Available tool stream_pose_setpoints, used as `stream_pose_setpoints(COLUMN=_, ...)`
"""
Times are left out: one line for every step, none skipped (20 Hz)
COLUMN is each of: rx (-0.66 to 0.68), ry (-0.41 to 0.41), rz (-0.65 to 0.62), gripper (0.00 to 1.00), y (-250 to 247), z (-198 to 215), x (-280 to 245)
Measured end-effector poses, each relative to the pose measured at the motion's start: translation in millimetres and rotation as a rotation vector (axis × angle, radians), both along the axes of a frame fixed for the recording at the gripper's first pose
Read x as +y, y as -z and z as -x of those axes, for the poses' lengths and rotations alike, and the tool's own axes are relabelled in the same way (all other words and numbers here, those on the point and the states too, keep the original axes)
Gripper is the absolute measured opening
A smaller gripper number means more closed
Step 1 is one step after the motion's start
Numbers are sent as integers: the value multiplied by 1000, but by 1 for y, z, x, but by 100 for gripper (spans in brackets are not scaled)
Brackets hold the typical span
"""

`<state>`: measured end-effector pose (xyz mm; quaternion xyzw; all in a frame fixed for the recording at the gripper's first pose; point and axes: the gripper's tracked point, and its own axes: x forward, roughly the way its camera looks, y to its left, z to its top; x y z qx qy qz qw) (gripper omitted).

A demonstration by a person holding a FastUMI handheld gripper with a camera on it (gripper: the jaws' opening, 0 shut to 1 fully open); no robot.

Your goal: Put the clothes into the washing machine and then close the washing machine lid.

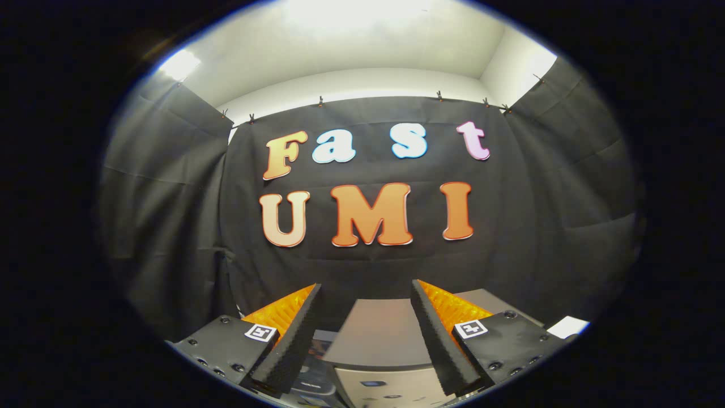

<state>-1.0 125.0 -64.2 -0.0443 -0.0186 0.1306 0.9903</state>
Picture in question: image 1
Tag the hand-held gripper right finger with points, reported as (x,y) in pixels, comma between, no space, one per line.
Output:
(439,345)

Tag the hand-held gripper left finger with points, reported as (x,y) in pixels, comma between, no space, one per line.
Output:
(294,345)

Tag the grey washing machine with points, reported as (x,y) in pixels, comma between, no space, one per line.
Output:
(320,392)

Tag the row of black cloth clips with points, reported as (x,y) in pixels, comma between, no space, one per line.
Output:
(439,96)

